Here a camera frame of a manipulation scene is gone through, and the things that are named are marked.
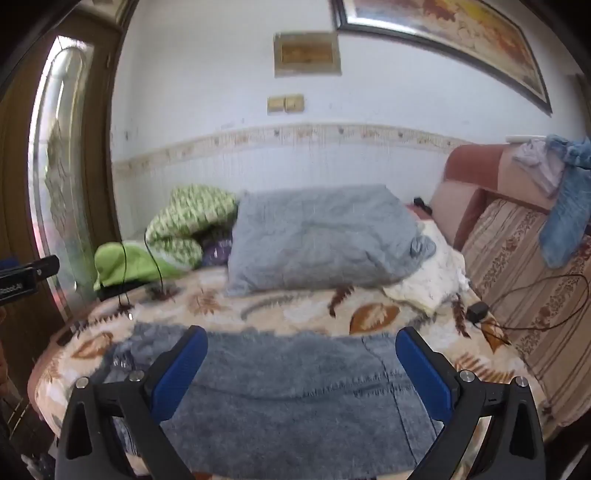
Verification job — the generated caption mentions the large framed painting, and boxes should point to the large framed painting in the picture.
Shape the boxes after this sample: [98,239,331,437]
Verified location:
[330,0,553,116]

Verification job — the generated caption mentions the small framed wall plaque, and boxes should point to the small framed wall plaque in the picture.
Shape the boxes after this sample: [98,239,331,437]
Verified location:
[274,31,342,78]

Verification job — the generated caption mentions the grey-blue denim pants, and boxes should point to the grey-blue denim pants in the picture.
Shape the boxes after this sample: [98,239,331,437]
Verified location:
[104,323,444,478]

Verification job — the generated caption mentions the grey pillow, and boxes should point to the grey pillow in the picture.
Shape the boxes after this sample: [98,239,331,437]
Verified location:
[225,184,437,297]

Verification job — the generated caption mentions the pink and brown sofa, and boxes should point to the pink and brown sofa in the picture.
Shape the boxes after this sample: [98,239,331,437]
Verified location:
[429,143,591,430]

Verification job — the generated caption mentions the black charger cable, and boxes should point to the black charger cable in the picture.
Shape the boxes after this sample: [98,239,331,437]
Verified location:
[480,274,589,347]

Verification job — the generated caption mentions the thin black cable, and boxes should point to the thin black cable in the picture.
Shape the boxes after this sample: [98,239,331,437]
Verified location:
[117,228,176,319]

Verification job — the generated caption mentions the wooden door with glass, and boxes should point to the wooden door with glass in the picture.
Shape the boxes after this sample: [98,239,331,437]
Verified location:
[0,0,139,416]

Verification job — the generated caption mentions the purple cloth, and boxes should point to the purple cloth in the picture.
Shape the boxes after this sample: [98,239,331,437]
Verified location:
[201,237,234,267]

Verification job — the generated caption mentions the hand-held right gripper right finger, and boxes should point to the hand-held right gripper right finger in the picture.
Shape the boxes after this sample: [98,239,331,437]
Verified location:
[395,326,548,480]

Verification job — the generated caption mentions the pale lilac garment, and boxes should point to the pale lilac garment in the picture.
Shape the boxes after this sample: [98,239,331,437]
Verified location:
[512,138,566,197]

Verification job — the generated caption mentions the green patterned quilt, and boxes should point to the green patterned quilt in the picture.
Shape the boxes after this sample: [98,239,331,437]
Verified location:
[144,184,238,271]

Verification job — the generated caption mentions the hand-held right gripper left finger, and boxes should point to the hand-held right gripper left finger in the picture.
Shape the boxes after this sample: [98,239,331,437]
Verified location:
[54,325,209,480]

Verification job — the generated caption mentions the cream cloth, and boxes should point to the cream cloth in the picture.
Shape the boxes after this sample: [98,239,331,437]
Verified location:
[383,220,469,317]

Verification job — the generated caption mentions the striped floral cushion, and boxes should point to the striped floral cushion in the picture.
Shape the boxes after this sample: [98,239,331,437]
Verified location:
[462,198,591,428]

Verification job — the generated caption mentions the leaf-print beige blanket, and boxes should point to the leaf-print beige blanket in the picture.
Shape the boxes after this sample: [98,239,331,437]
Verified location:
[28,258,555,480]

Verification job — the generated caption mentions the plain green cloth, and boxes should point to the plain green cloth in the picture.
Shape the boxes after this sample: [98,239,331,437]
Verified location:
[93,242,190,291]

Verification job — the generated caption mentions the blue garment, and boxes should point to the blue garment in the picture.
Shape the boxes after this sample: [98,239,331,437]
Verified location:
[539,135,591,270]

